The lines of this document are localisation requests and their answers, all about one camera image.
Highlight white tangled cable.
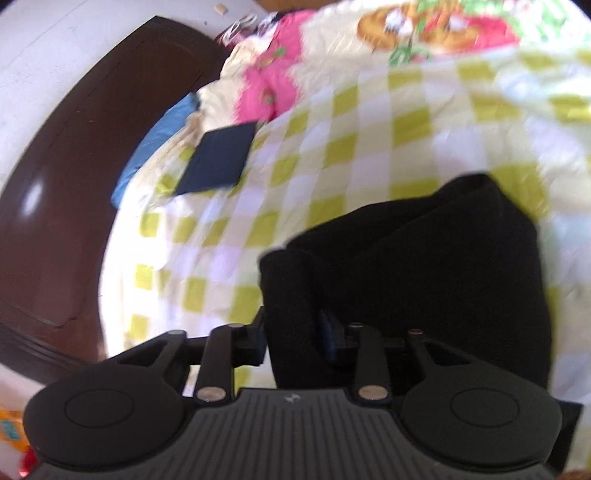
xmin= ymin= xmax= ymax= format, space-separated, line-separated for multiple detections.
xmin=216 ymin=13 xmax=260 ymax=48

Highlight black pants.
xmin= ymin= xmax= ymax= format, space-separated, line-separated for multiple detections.
xmin=259 ymin=172 xmax=555 ymax=403

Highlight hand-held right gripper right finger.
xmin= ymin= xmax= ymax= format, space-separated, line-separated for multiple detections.
xmin=317 ymin=308 xmax=472 ymax=403

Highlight orange yellow plastic toy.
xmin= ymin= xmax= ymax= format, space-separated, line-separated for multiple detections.
xmin=0 ymin=408 xmax=34 ymax=477

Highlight dark blue folded cloth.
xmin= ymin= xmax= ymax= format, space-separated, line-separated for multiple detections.
xmin=174 ymin=121 xmax=259 ymax=197

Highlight dark brown wooden headboard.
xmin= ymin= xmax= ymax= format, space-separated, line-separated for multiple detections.
xmin=0 ymin=16 xmax=232 ymax=385

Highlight green checkered printed blanket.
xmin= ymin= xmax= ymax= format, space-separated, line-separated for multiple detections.
xmin=99 ymin=0 xmax=591 ymax=403

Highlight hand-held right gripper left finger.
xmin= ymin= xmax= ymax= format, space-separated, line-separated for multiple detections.
xmin=116 ymin=306 xmax=269 ymax=403

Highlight blue pillow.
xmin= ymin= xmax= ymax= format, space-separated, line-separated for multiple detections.
xmin=110 ymin=92 xmax=201 ymax=209

